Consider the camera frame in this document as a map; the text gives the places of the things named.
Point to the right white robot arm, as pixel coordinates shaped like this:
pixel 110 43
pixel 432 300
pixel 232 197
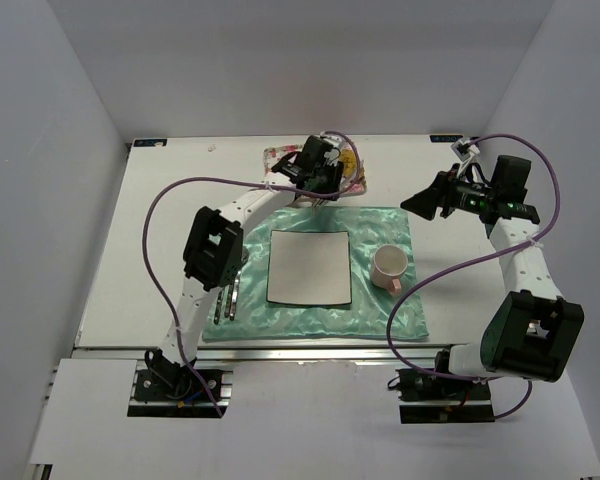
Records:
pixel 533 332

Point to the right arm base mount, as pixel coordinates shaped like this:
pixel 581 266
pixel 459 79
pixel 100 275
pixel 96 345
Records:
pixel 436 396

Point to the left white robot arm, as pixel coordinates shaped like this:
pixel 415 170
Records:
pixel 213 251

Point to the blue label sticker left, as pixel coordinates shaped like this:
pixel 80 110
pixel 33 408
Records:
pixel 149 143

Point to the small bread slice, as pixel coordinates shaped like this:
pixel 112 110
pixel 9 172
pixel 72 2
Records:
pixel 348 158

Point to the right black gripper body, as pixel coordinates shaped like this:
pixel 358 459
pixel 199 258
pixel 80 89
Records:
pixel 443 195

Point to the aluminium table rail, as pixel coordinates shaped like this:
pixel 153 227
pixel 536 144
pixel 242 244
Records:
pixel 374 353

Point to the white square plate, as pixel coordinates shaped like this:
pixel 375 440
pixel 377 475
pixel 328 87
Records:
pixel 309 269

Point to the blue label sticker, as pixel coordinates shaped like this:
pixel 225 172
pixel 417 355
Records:
pixel 149 143
pixel 445 138

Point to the floral serving tray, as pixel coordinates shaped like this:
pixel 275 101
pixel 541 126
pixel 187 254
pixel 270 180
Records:
pixel 273 155

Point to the pink mug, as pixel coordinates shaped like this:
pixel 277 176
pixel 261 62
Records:
pixel 388 265

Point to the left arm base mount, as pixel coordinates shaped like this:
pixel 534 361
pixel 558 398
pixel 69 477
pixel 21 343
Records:
pixel 166 389

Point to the blue label sticker right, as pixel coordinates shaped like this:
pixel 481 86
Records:
pixel 445 138

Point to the green satin placemat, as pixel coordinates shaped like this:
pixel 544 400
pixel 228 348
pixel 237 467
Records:
pixel 371 314

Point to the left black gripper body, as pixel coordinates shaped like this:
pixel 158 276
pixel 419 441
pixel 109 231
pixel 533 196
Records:
pixel 323 185

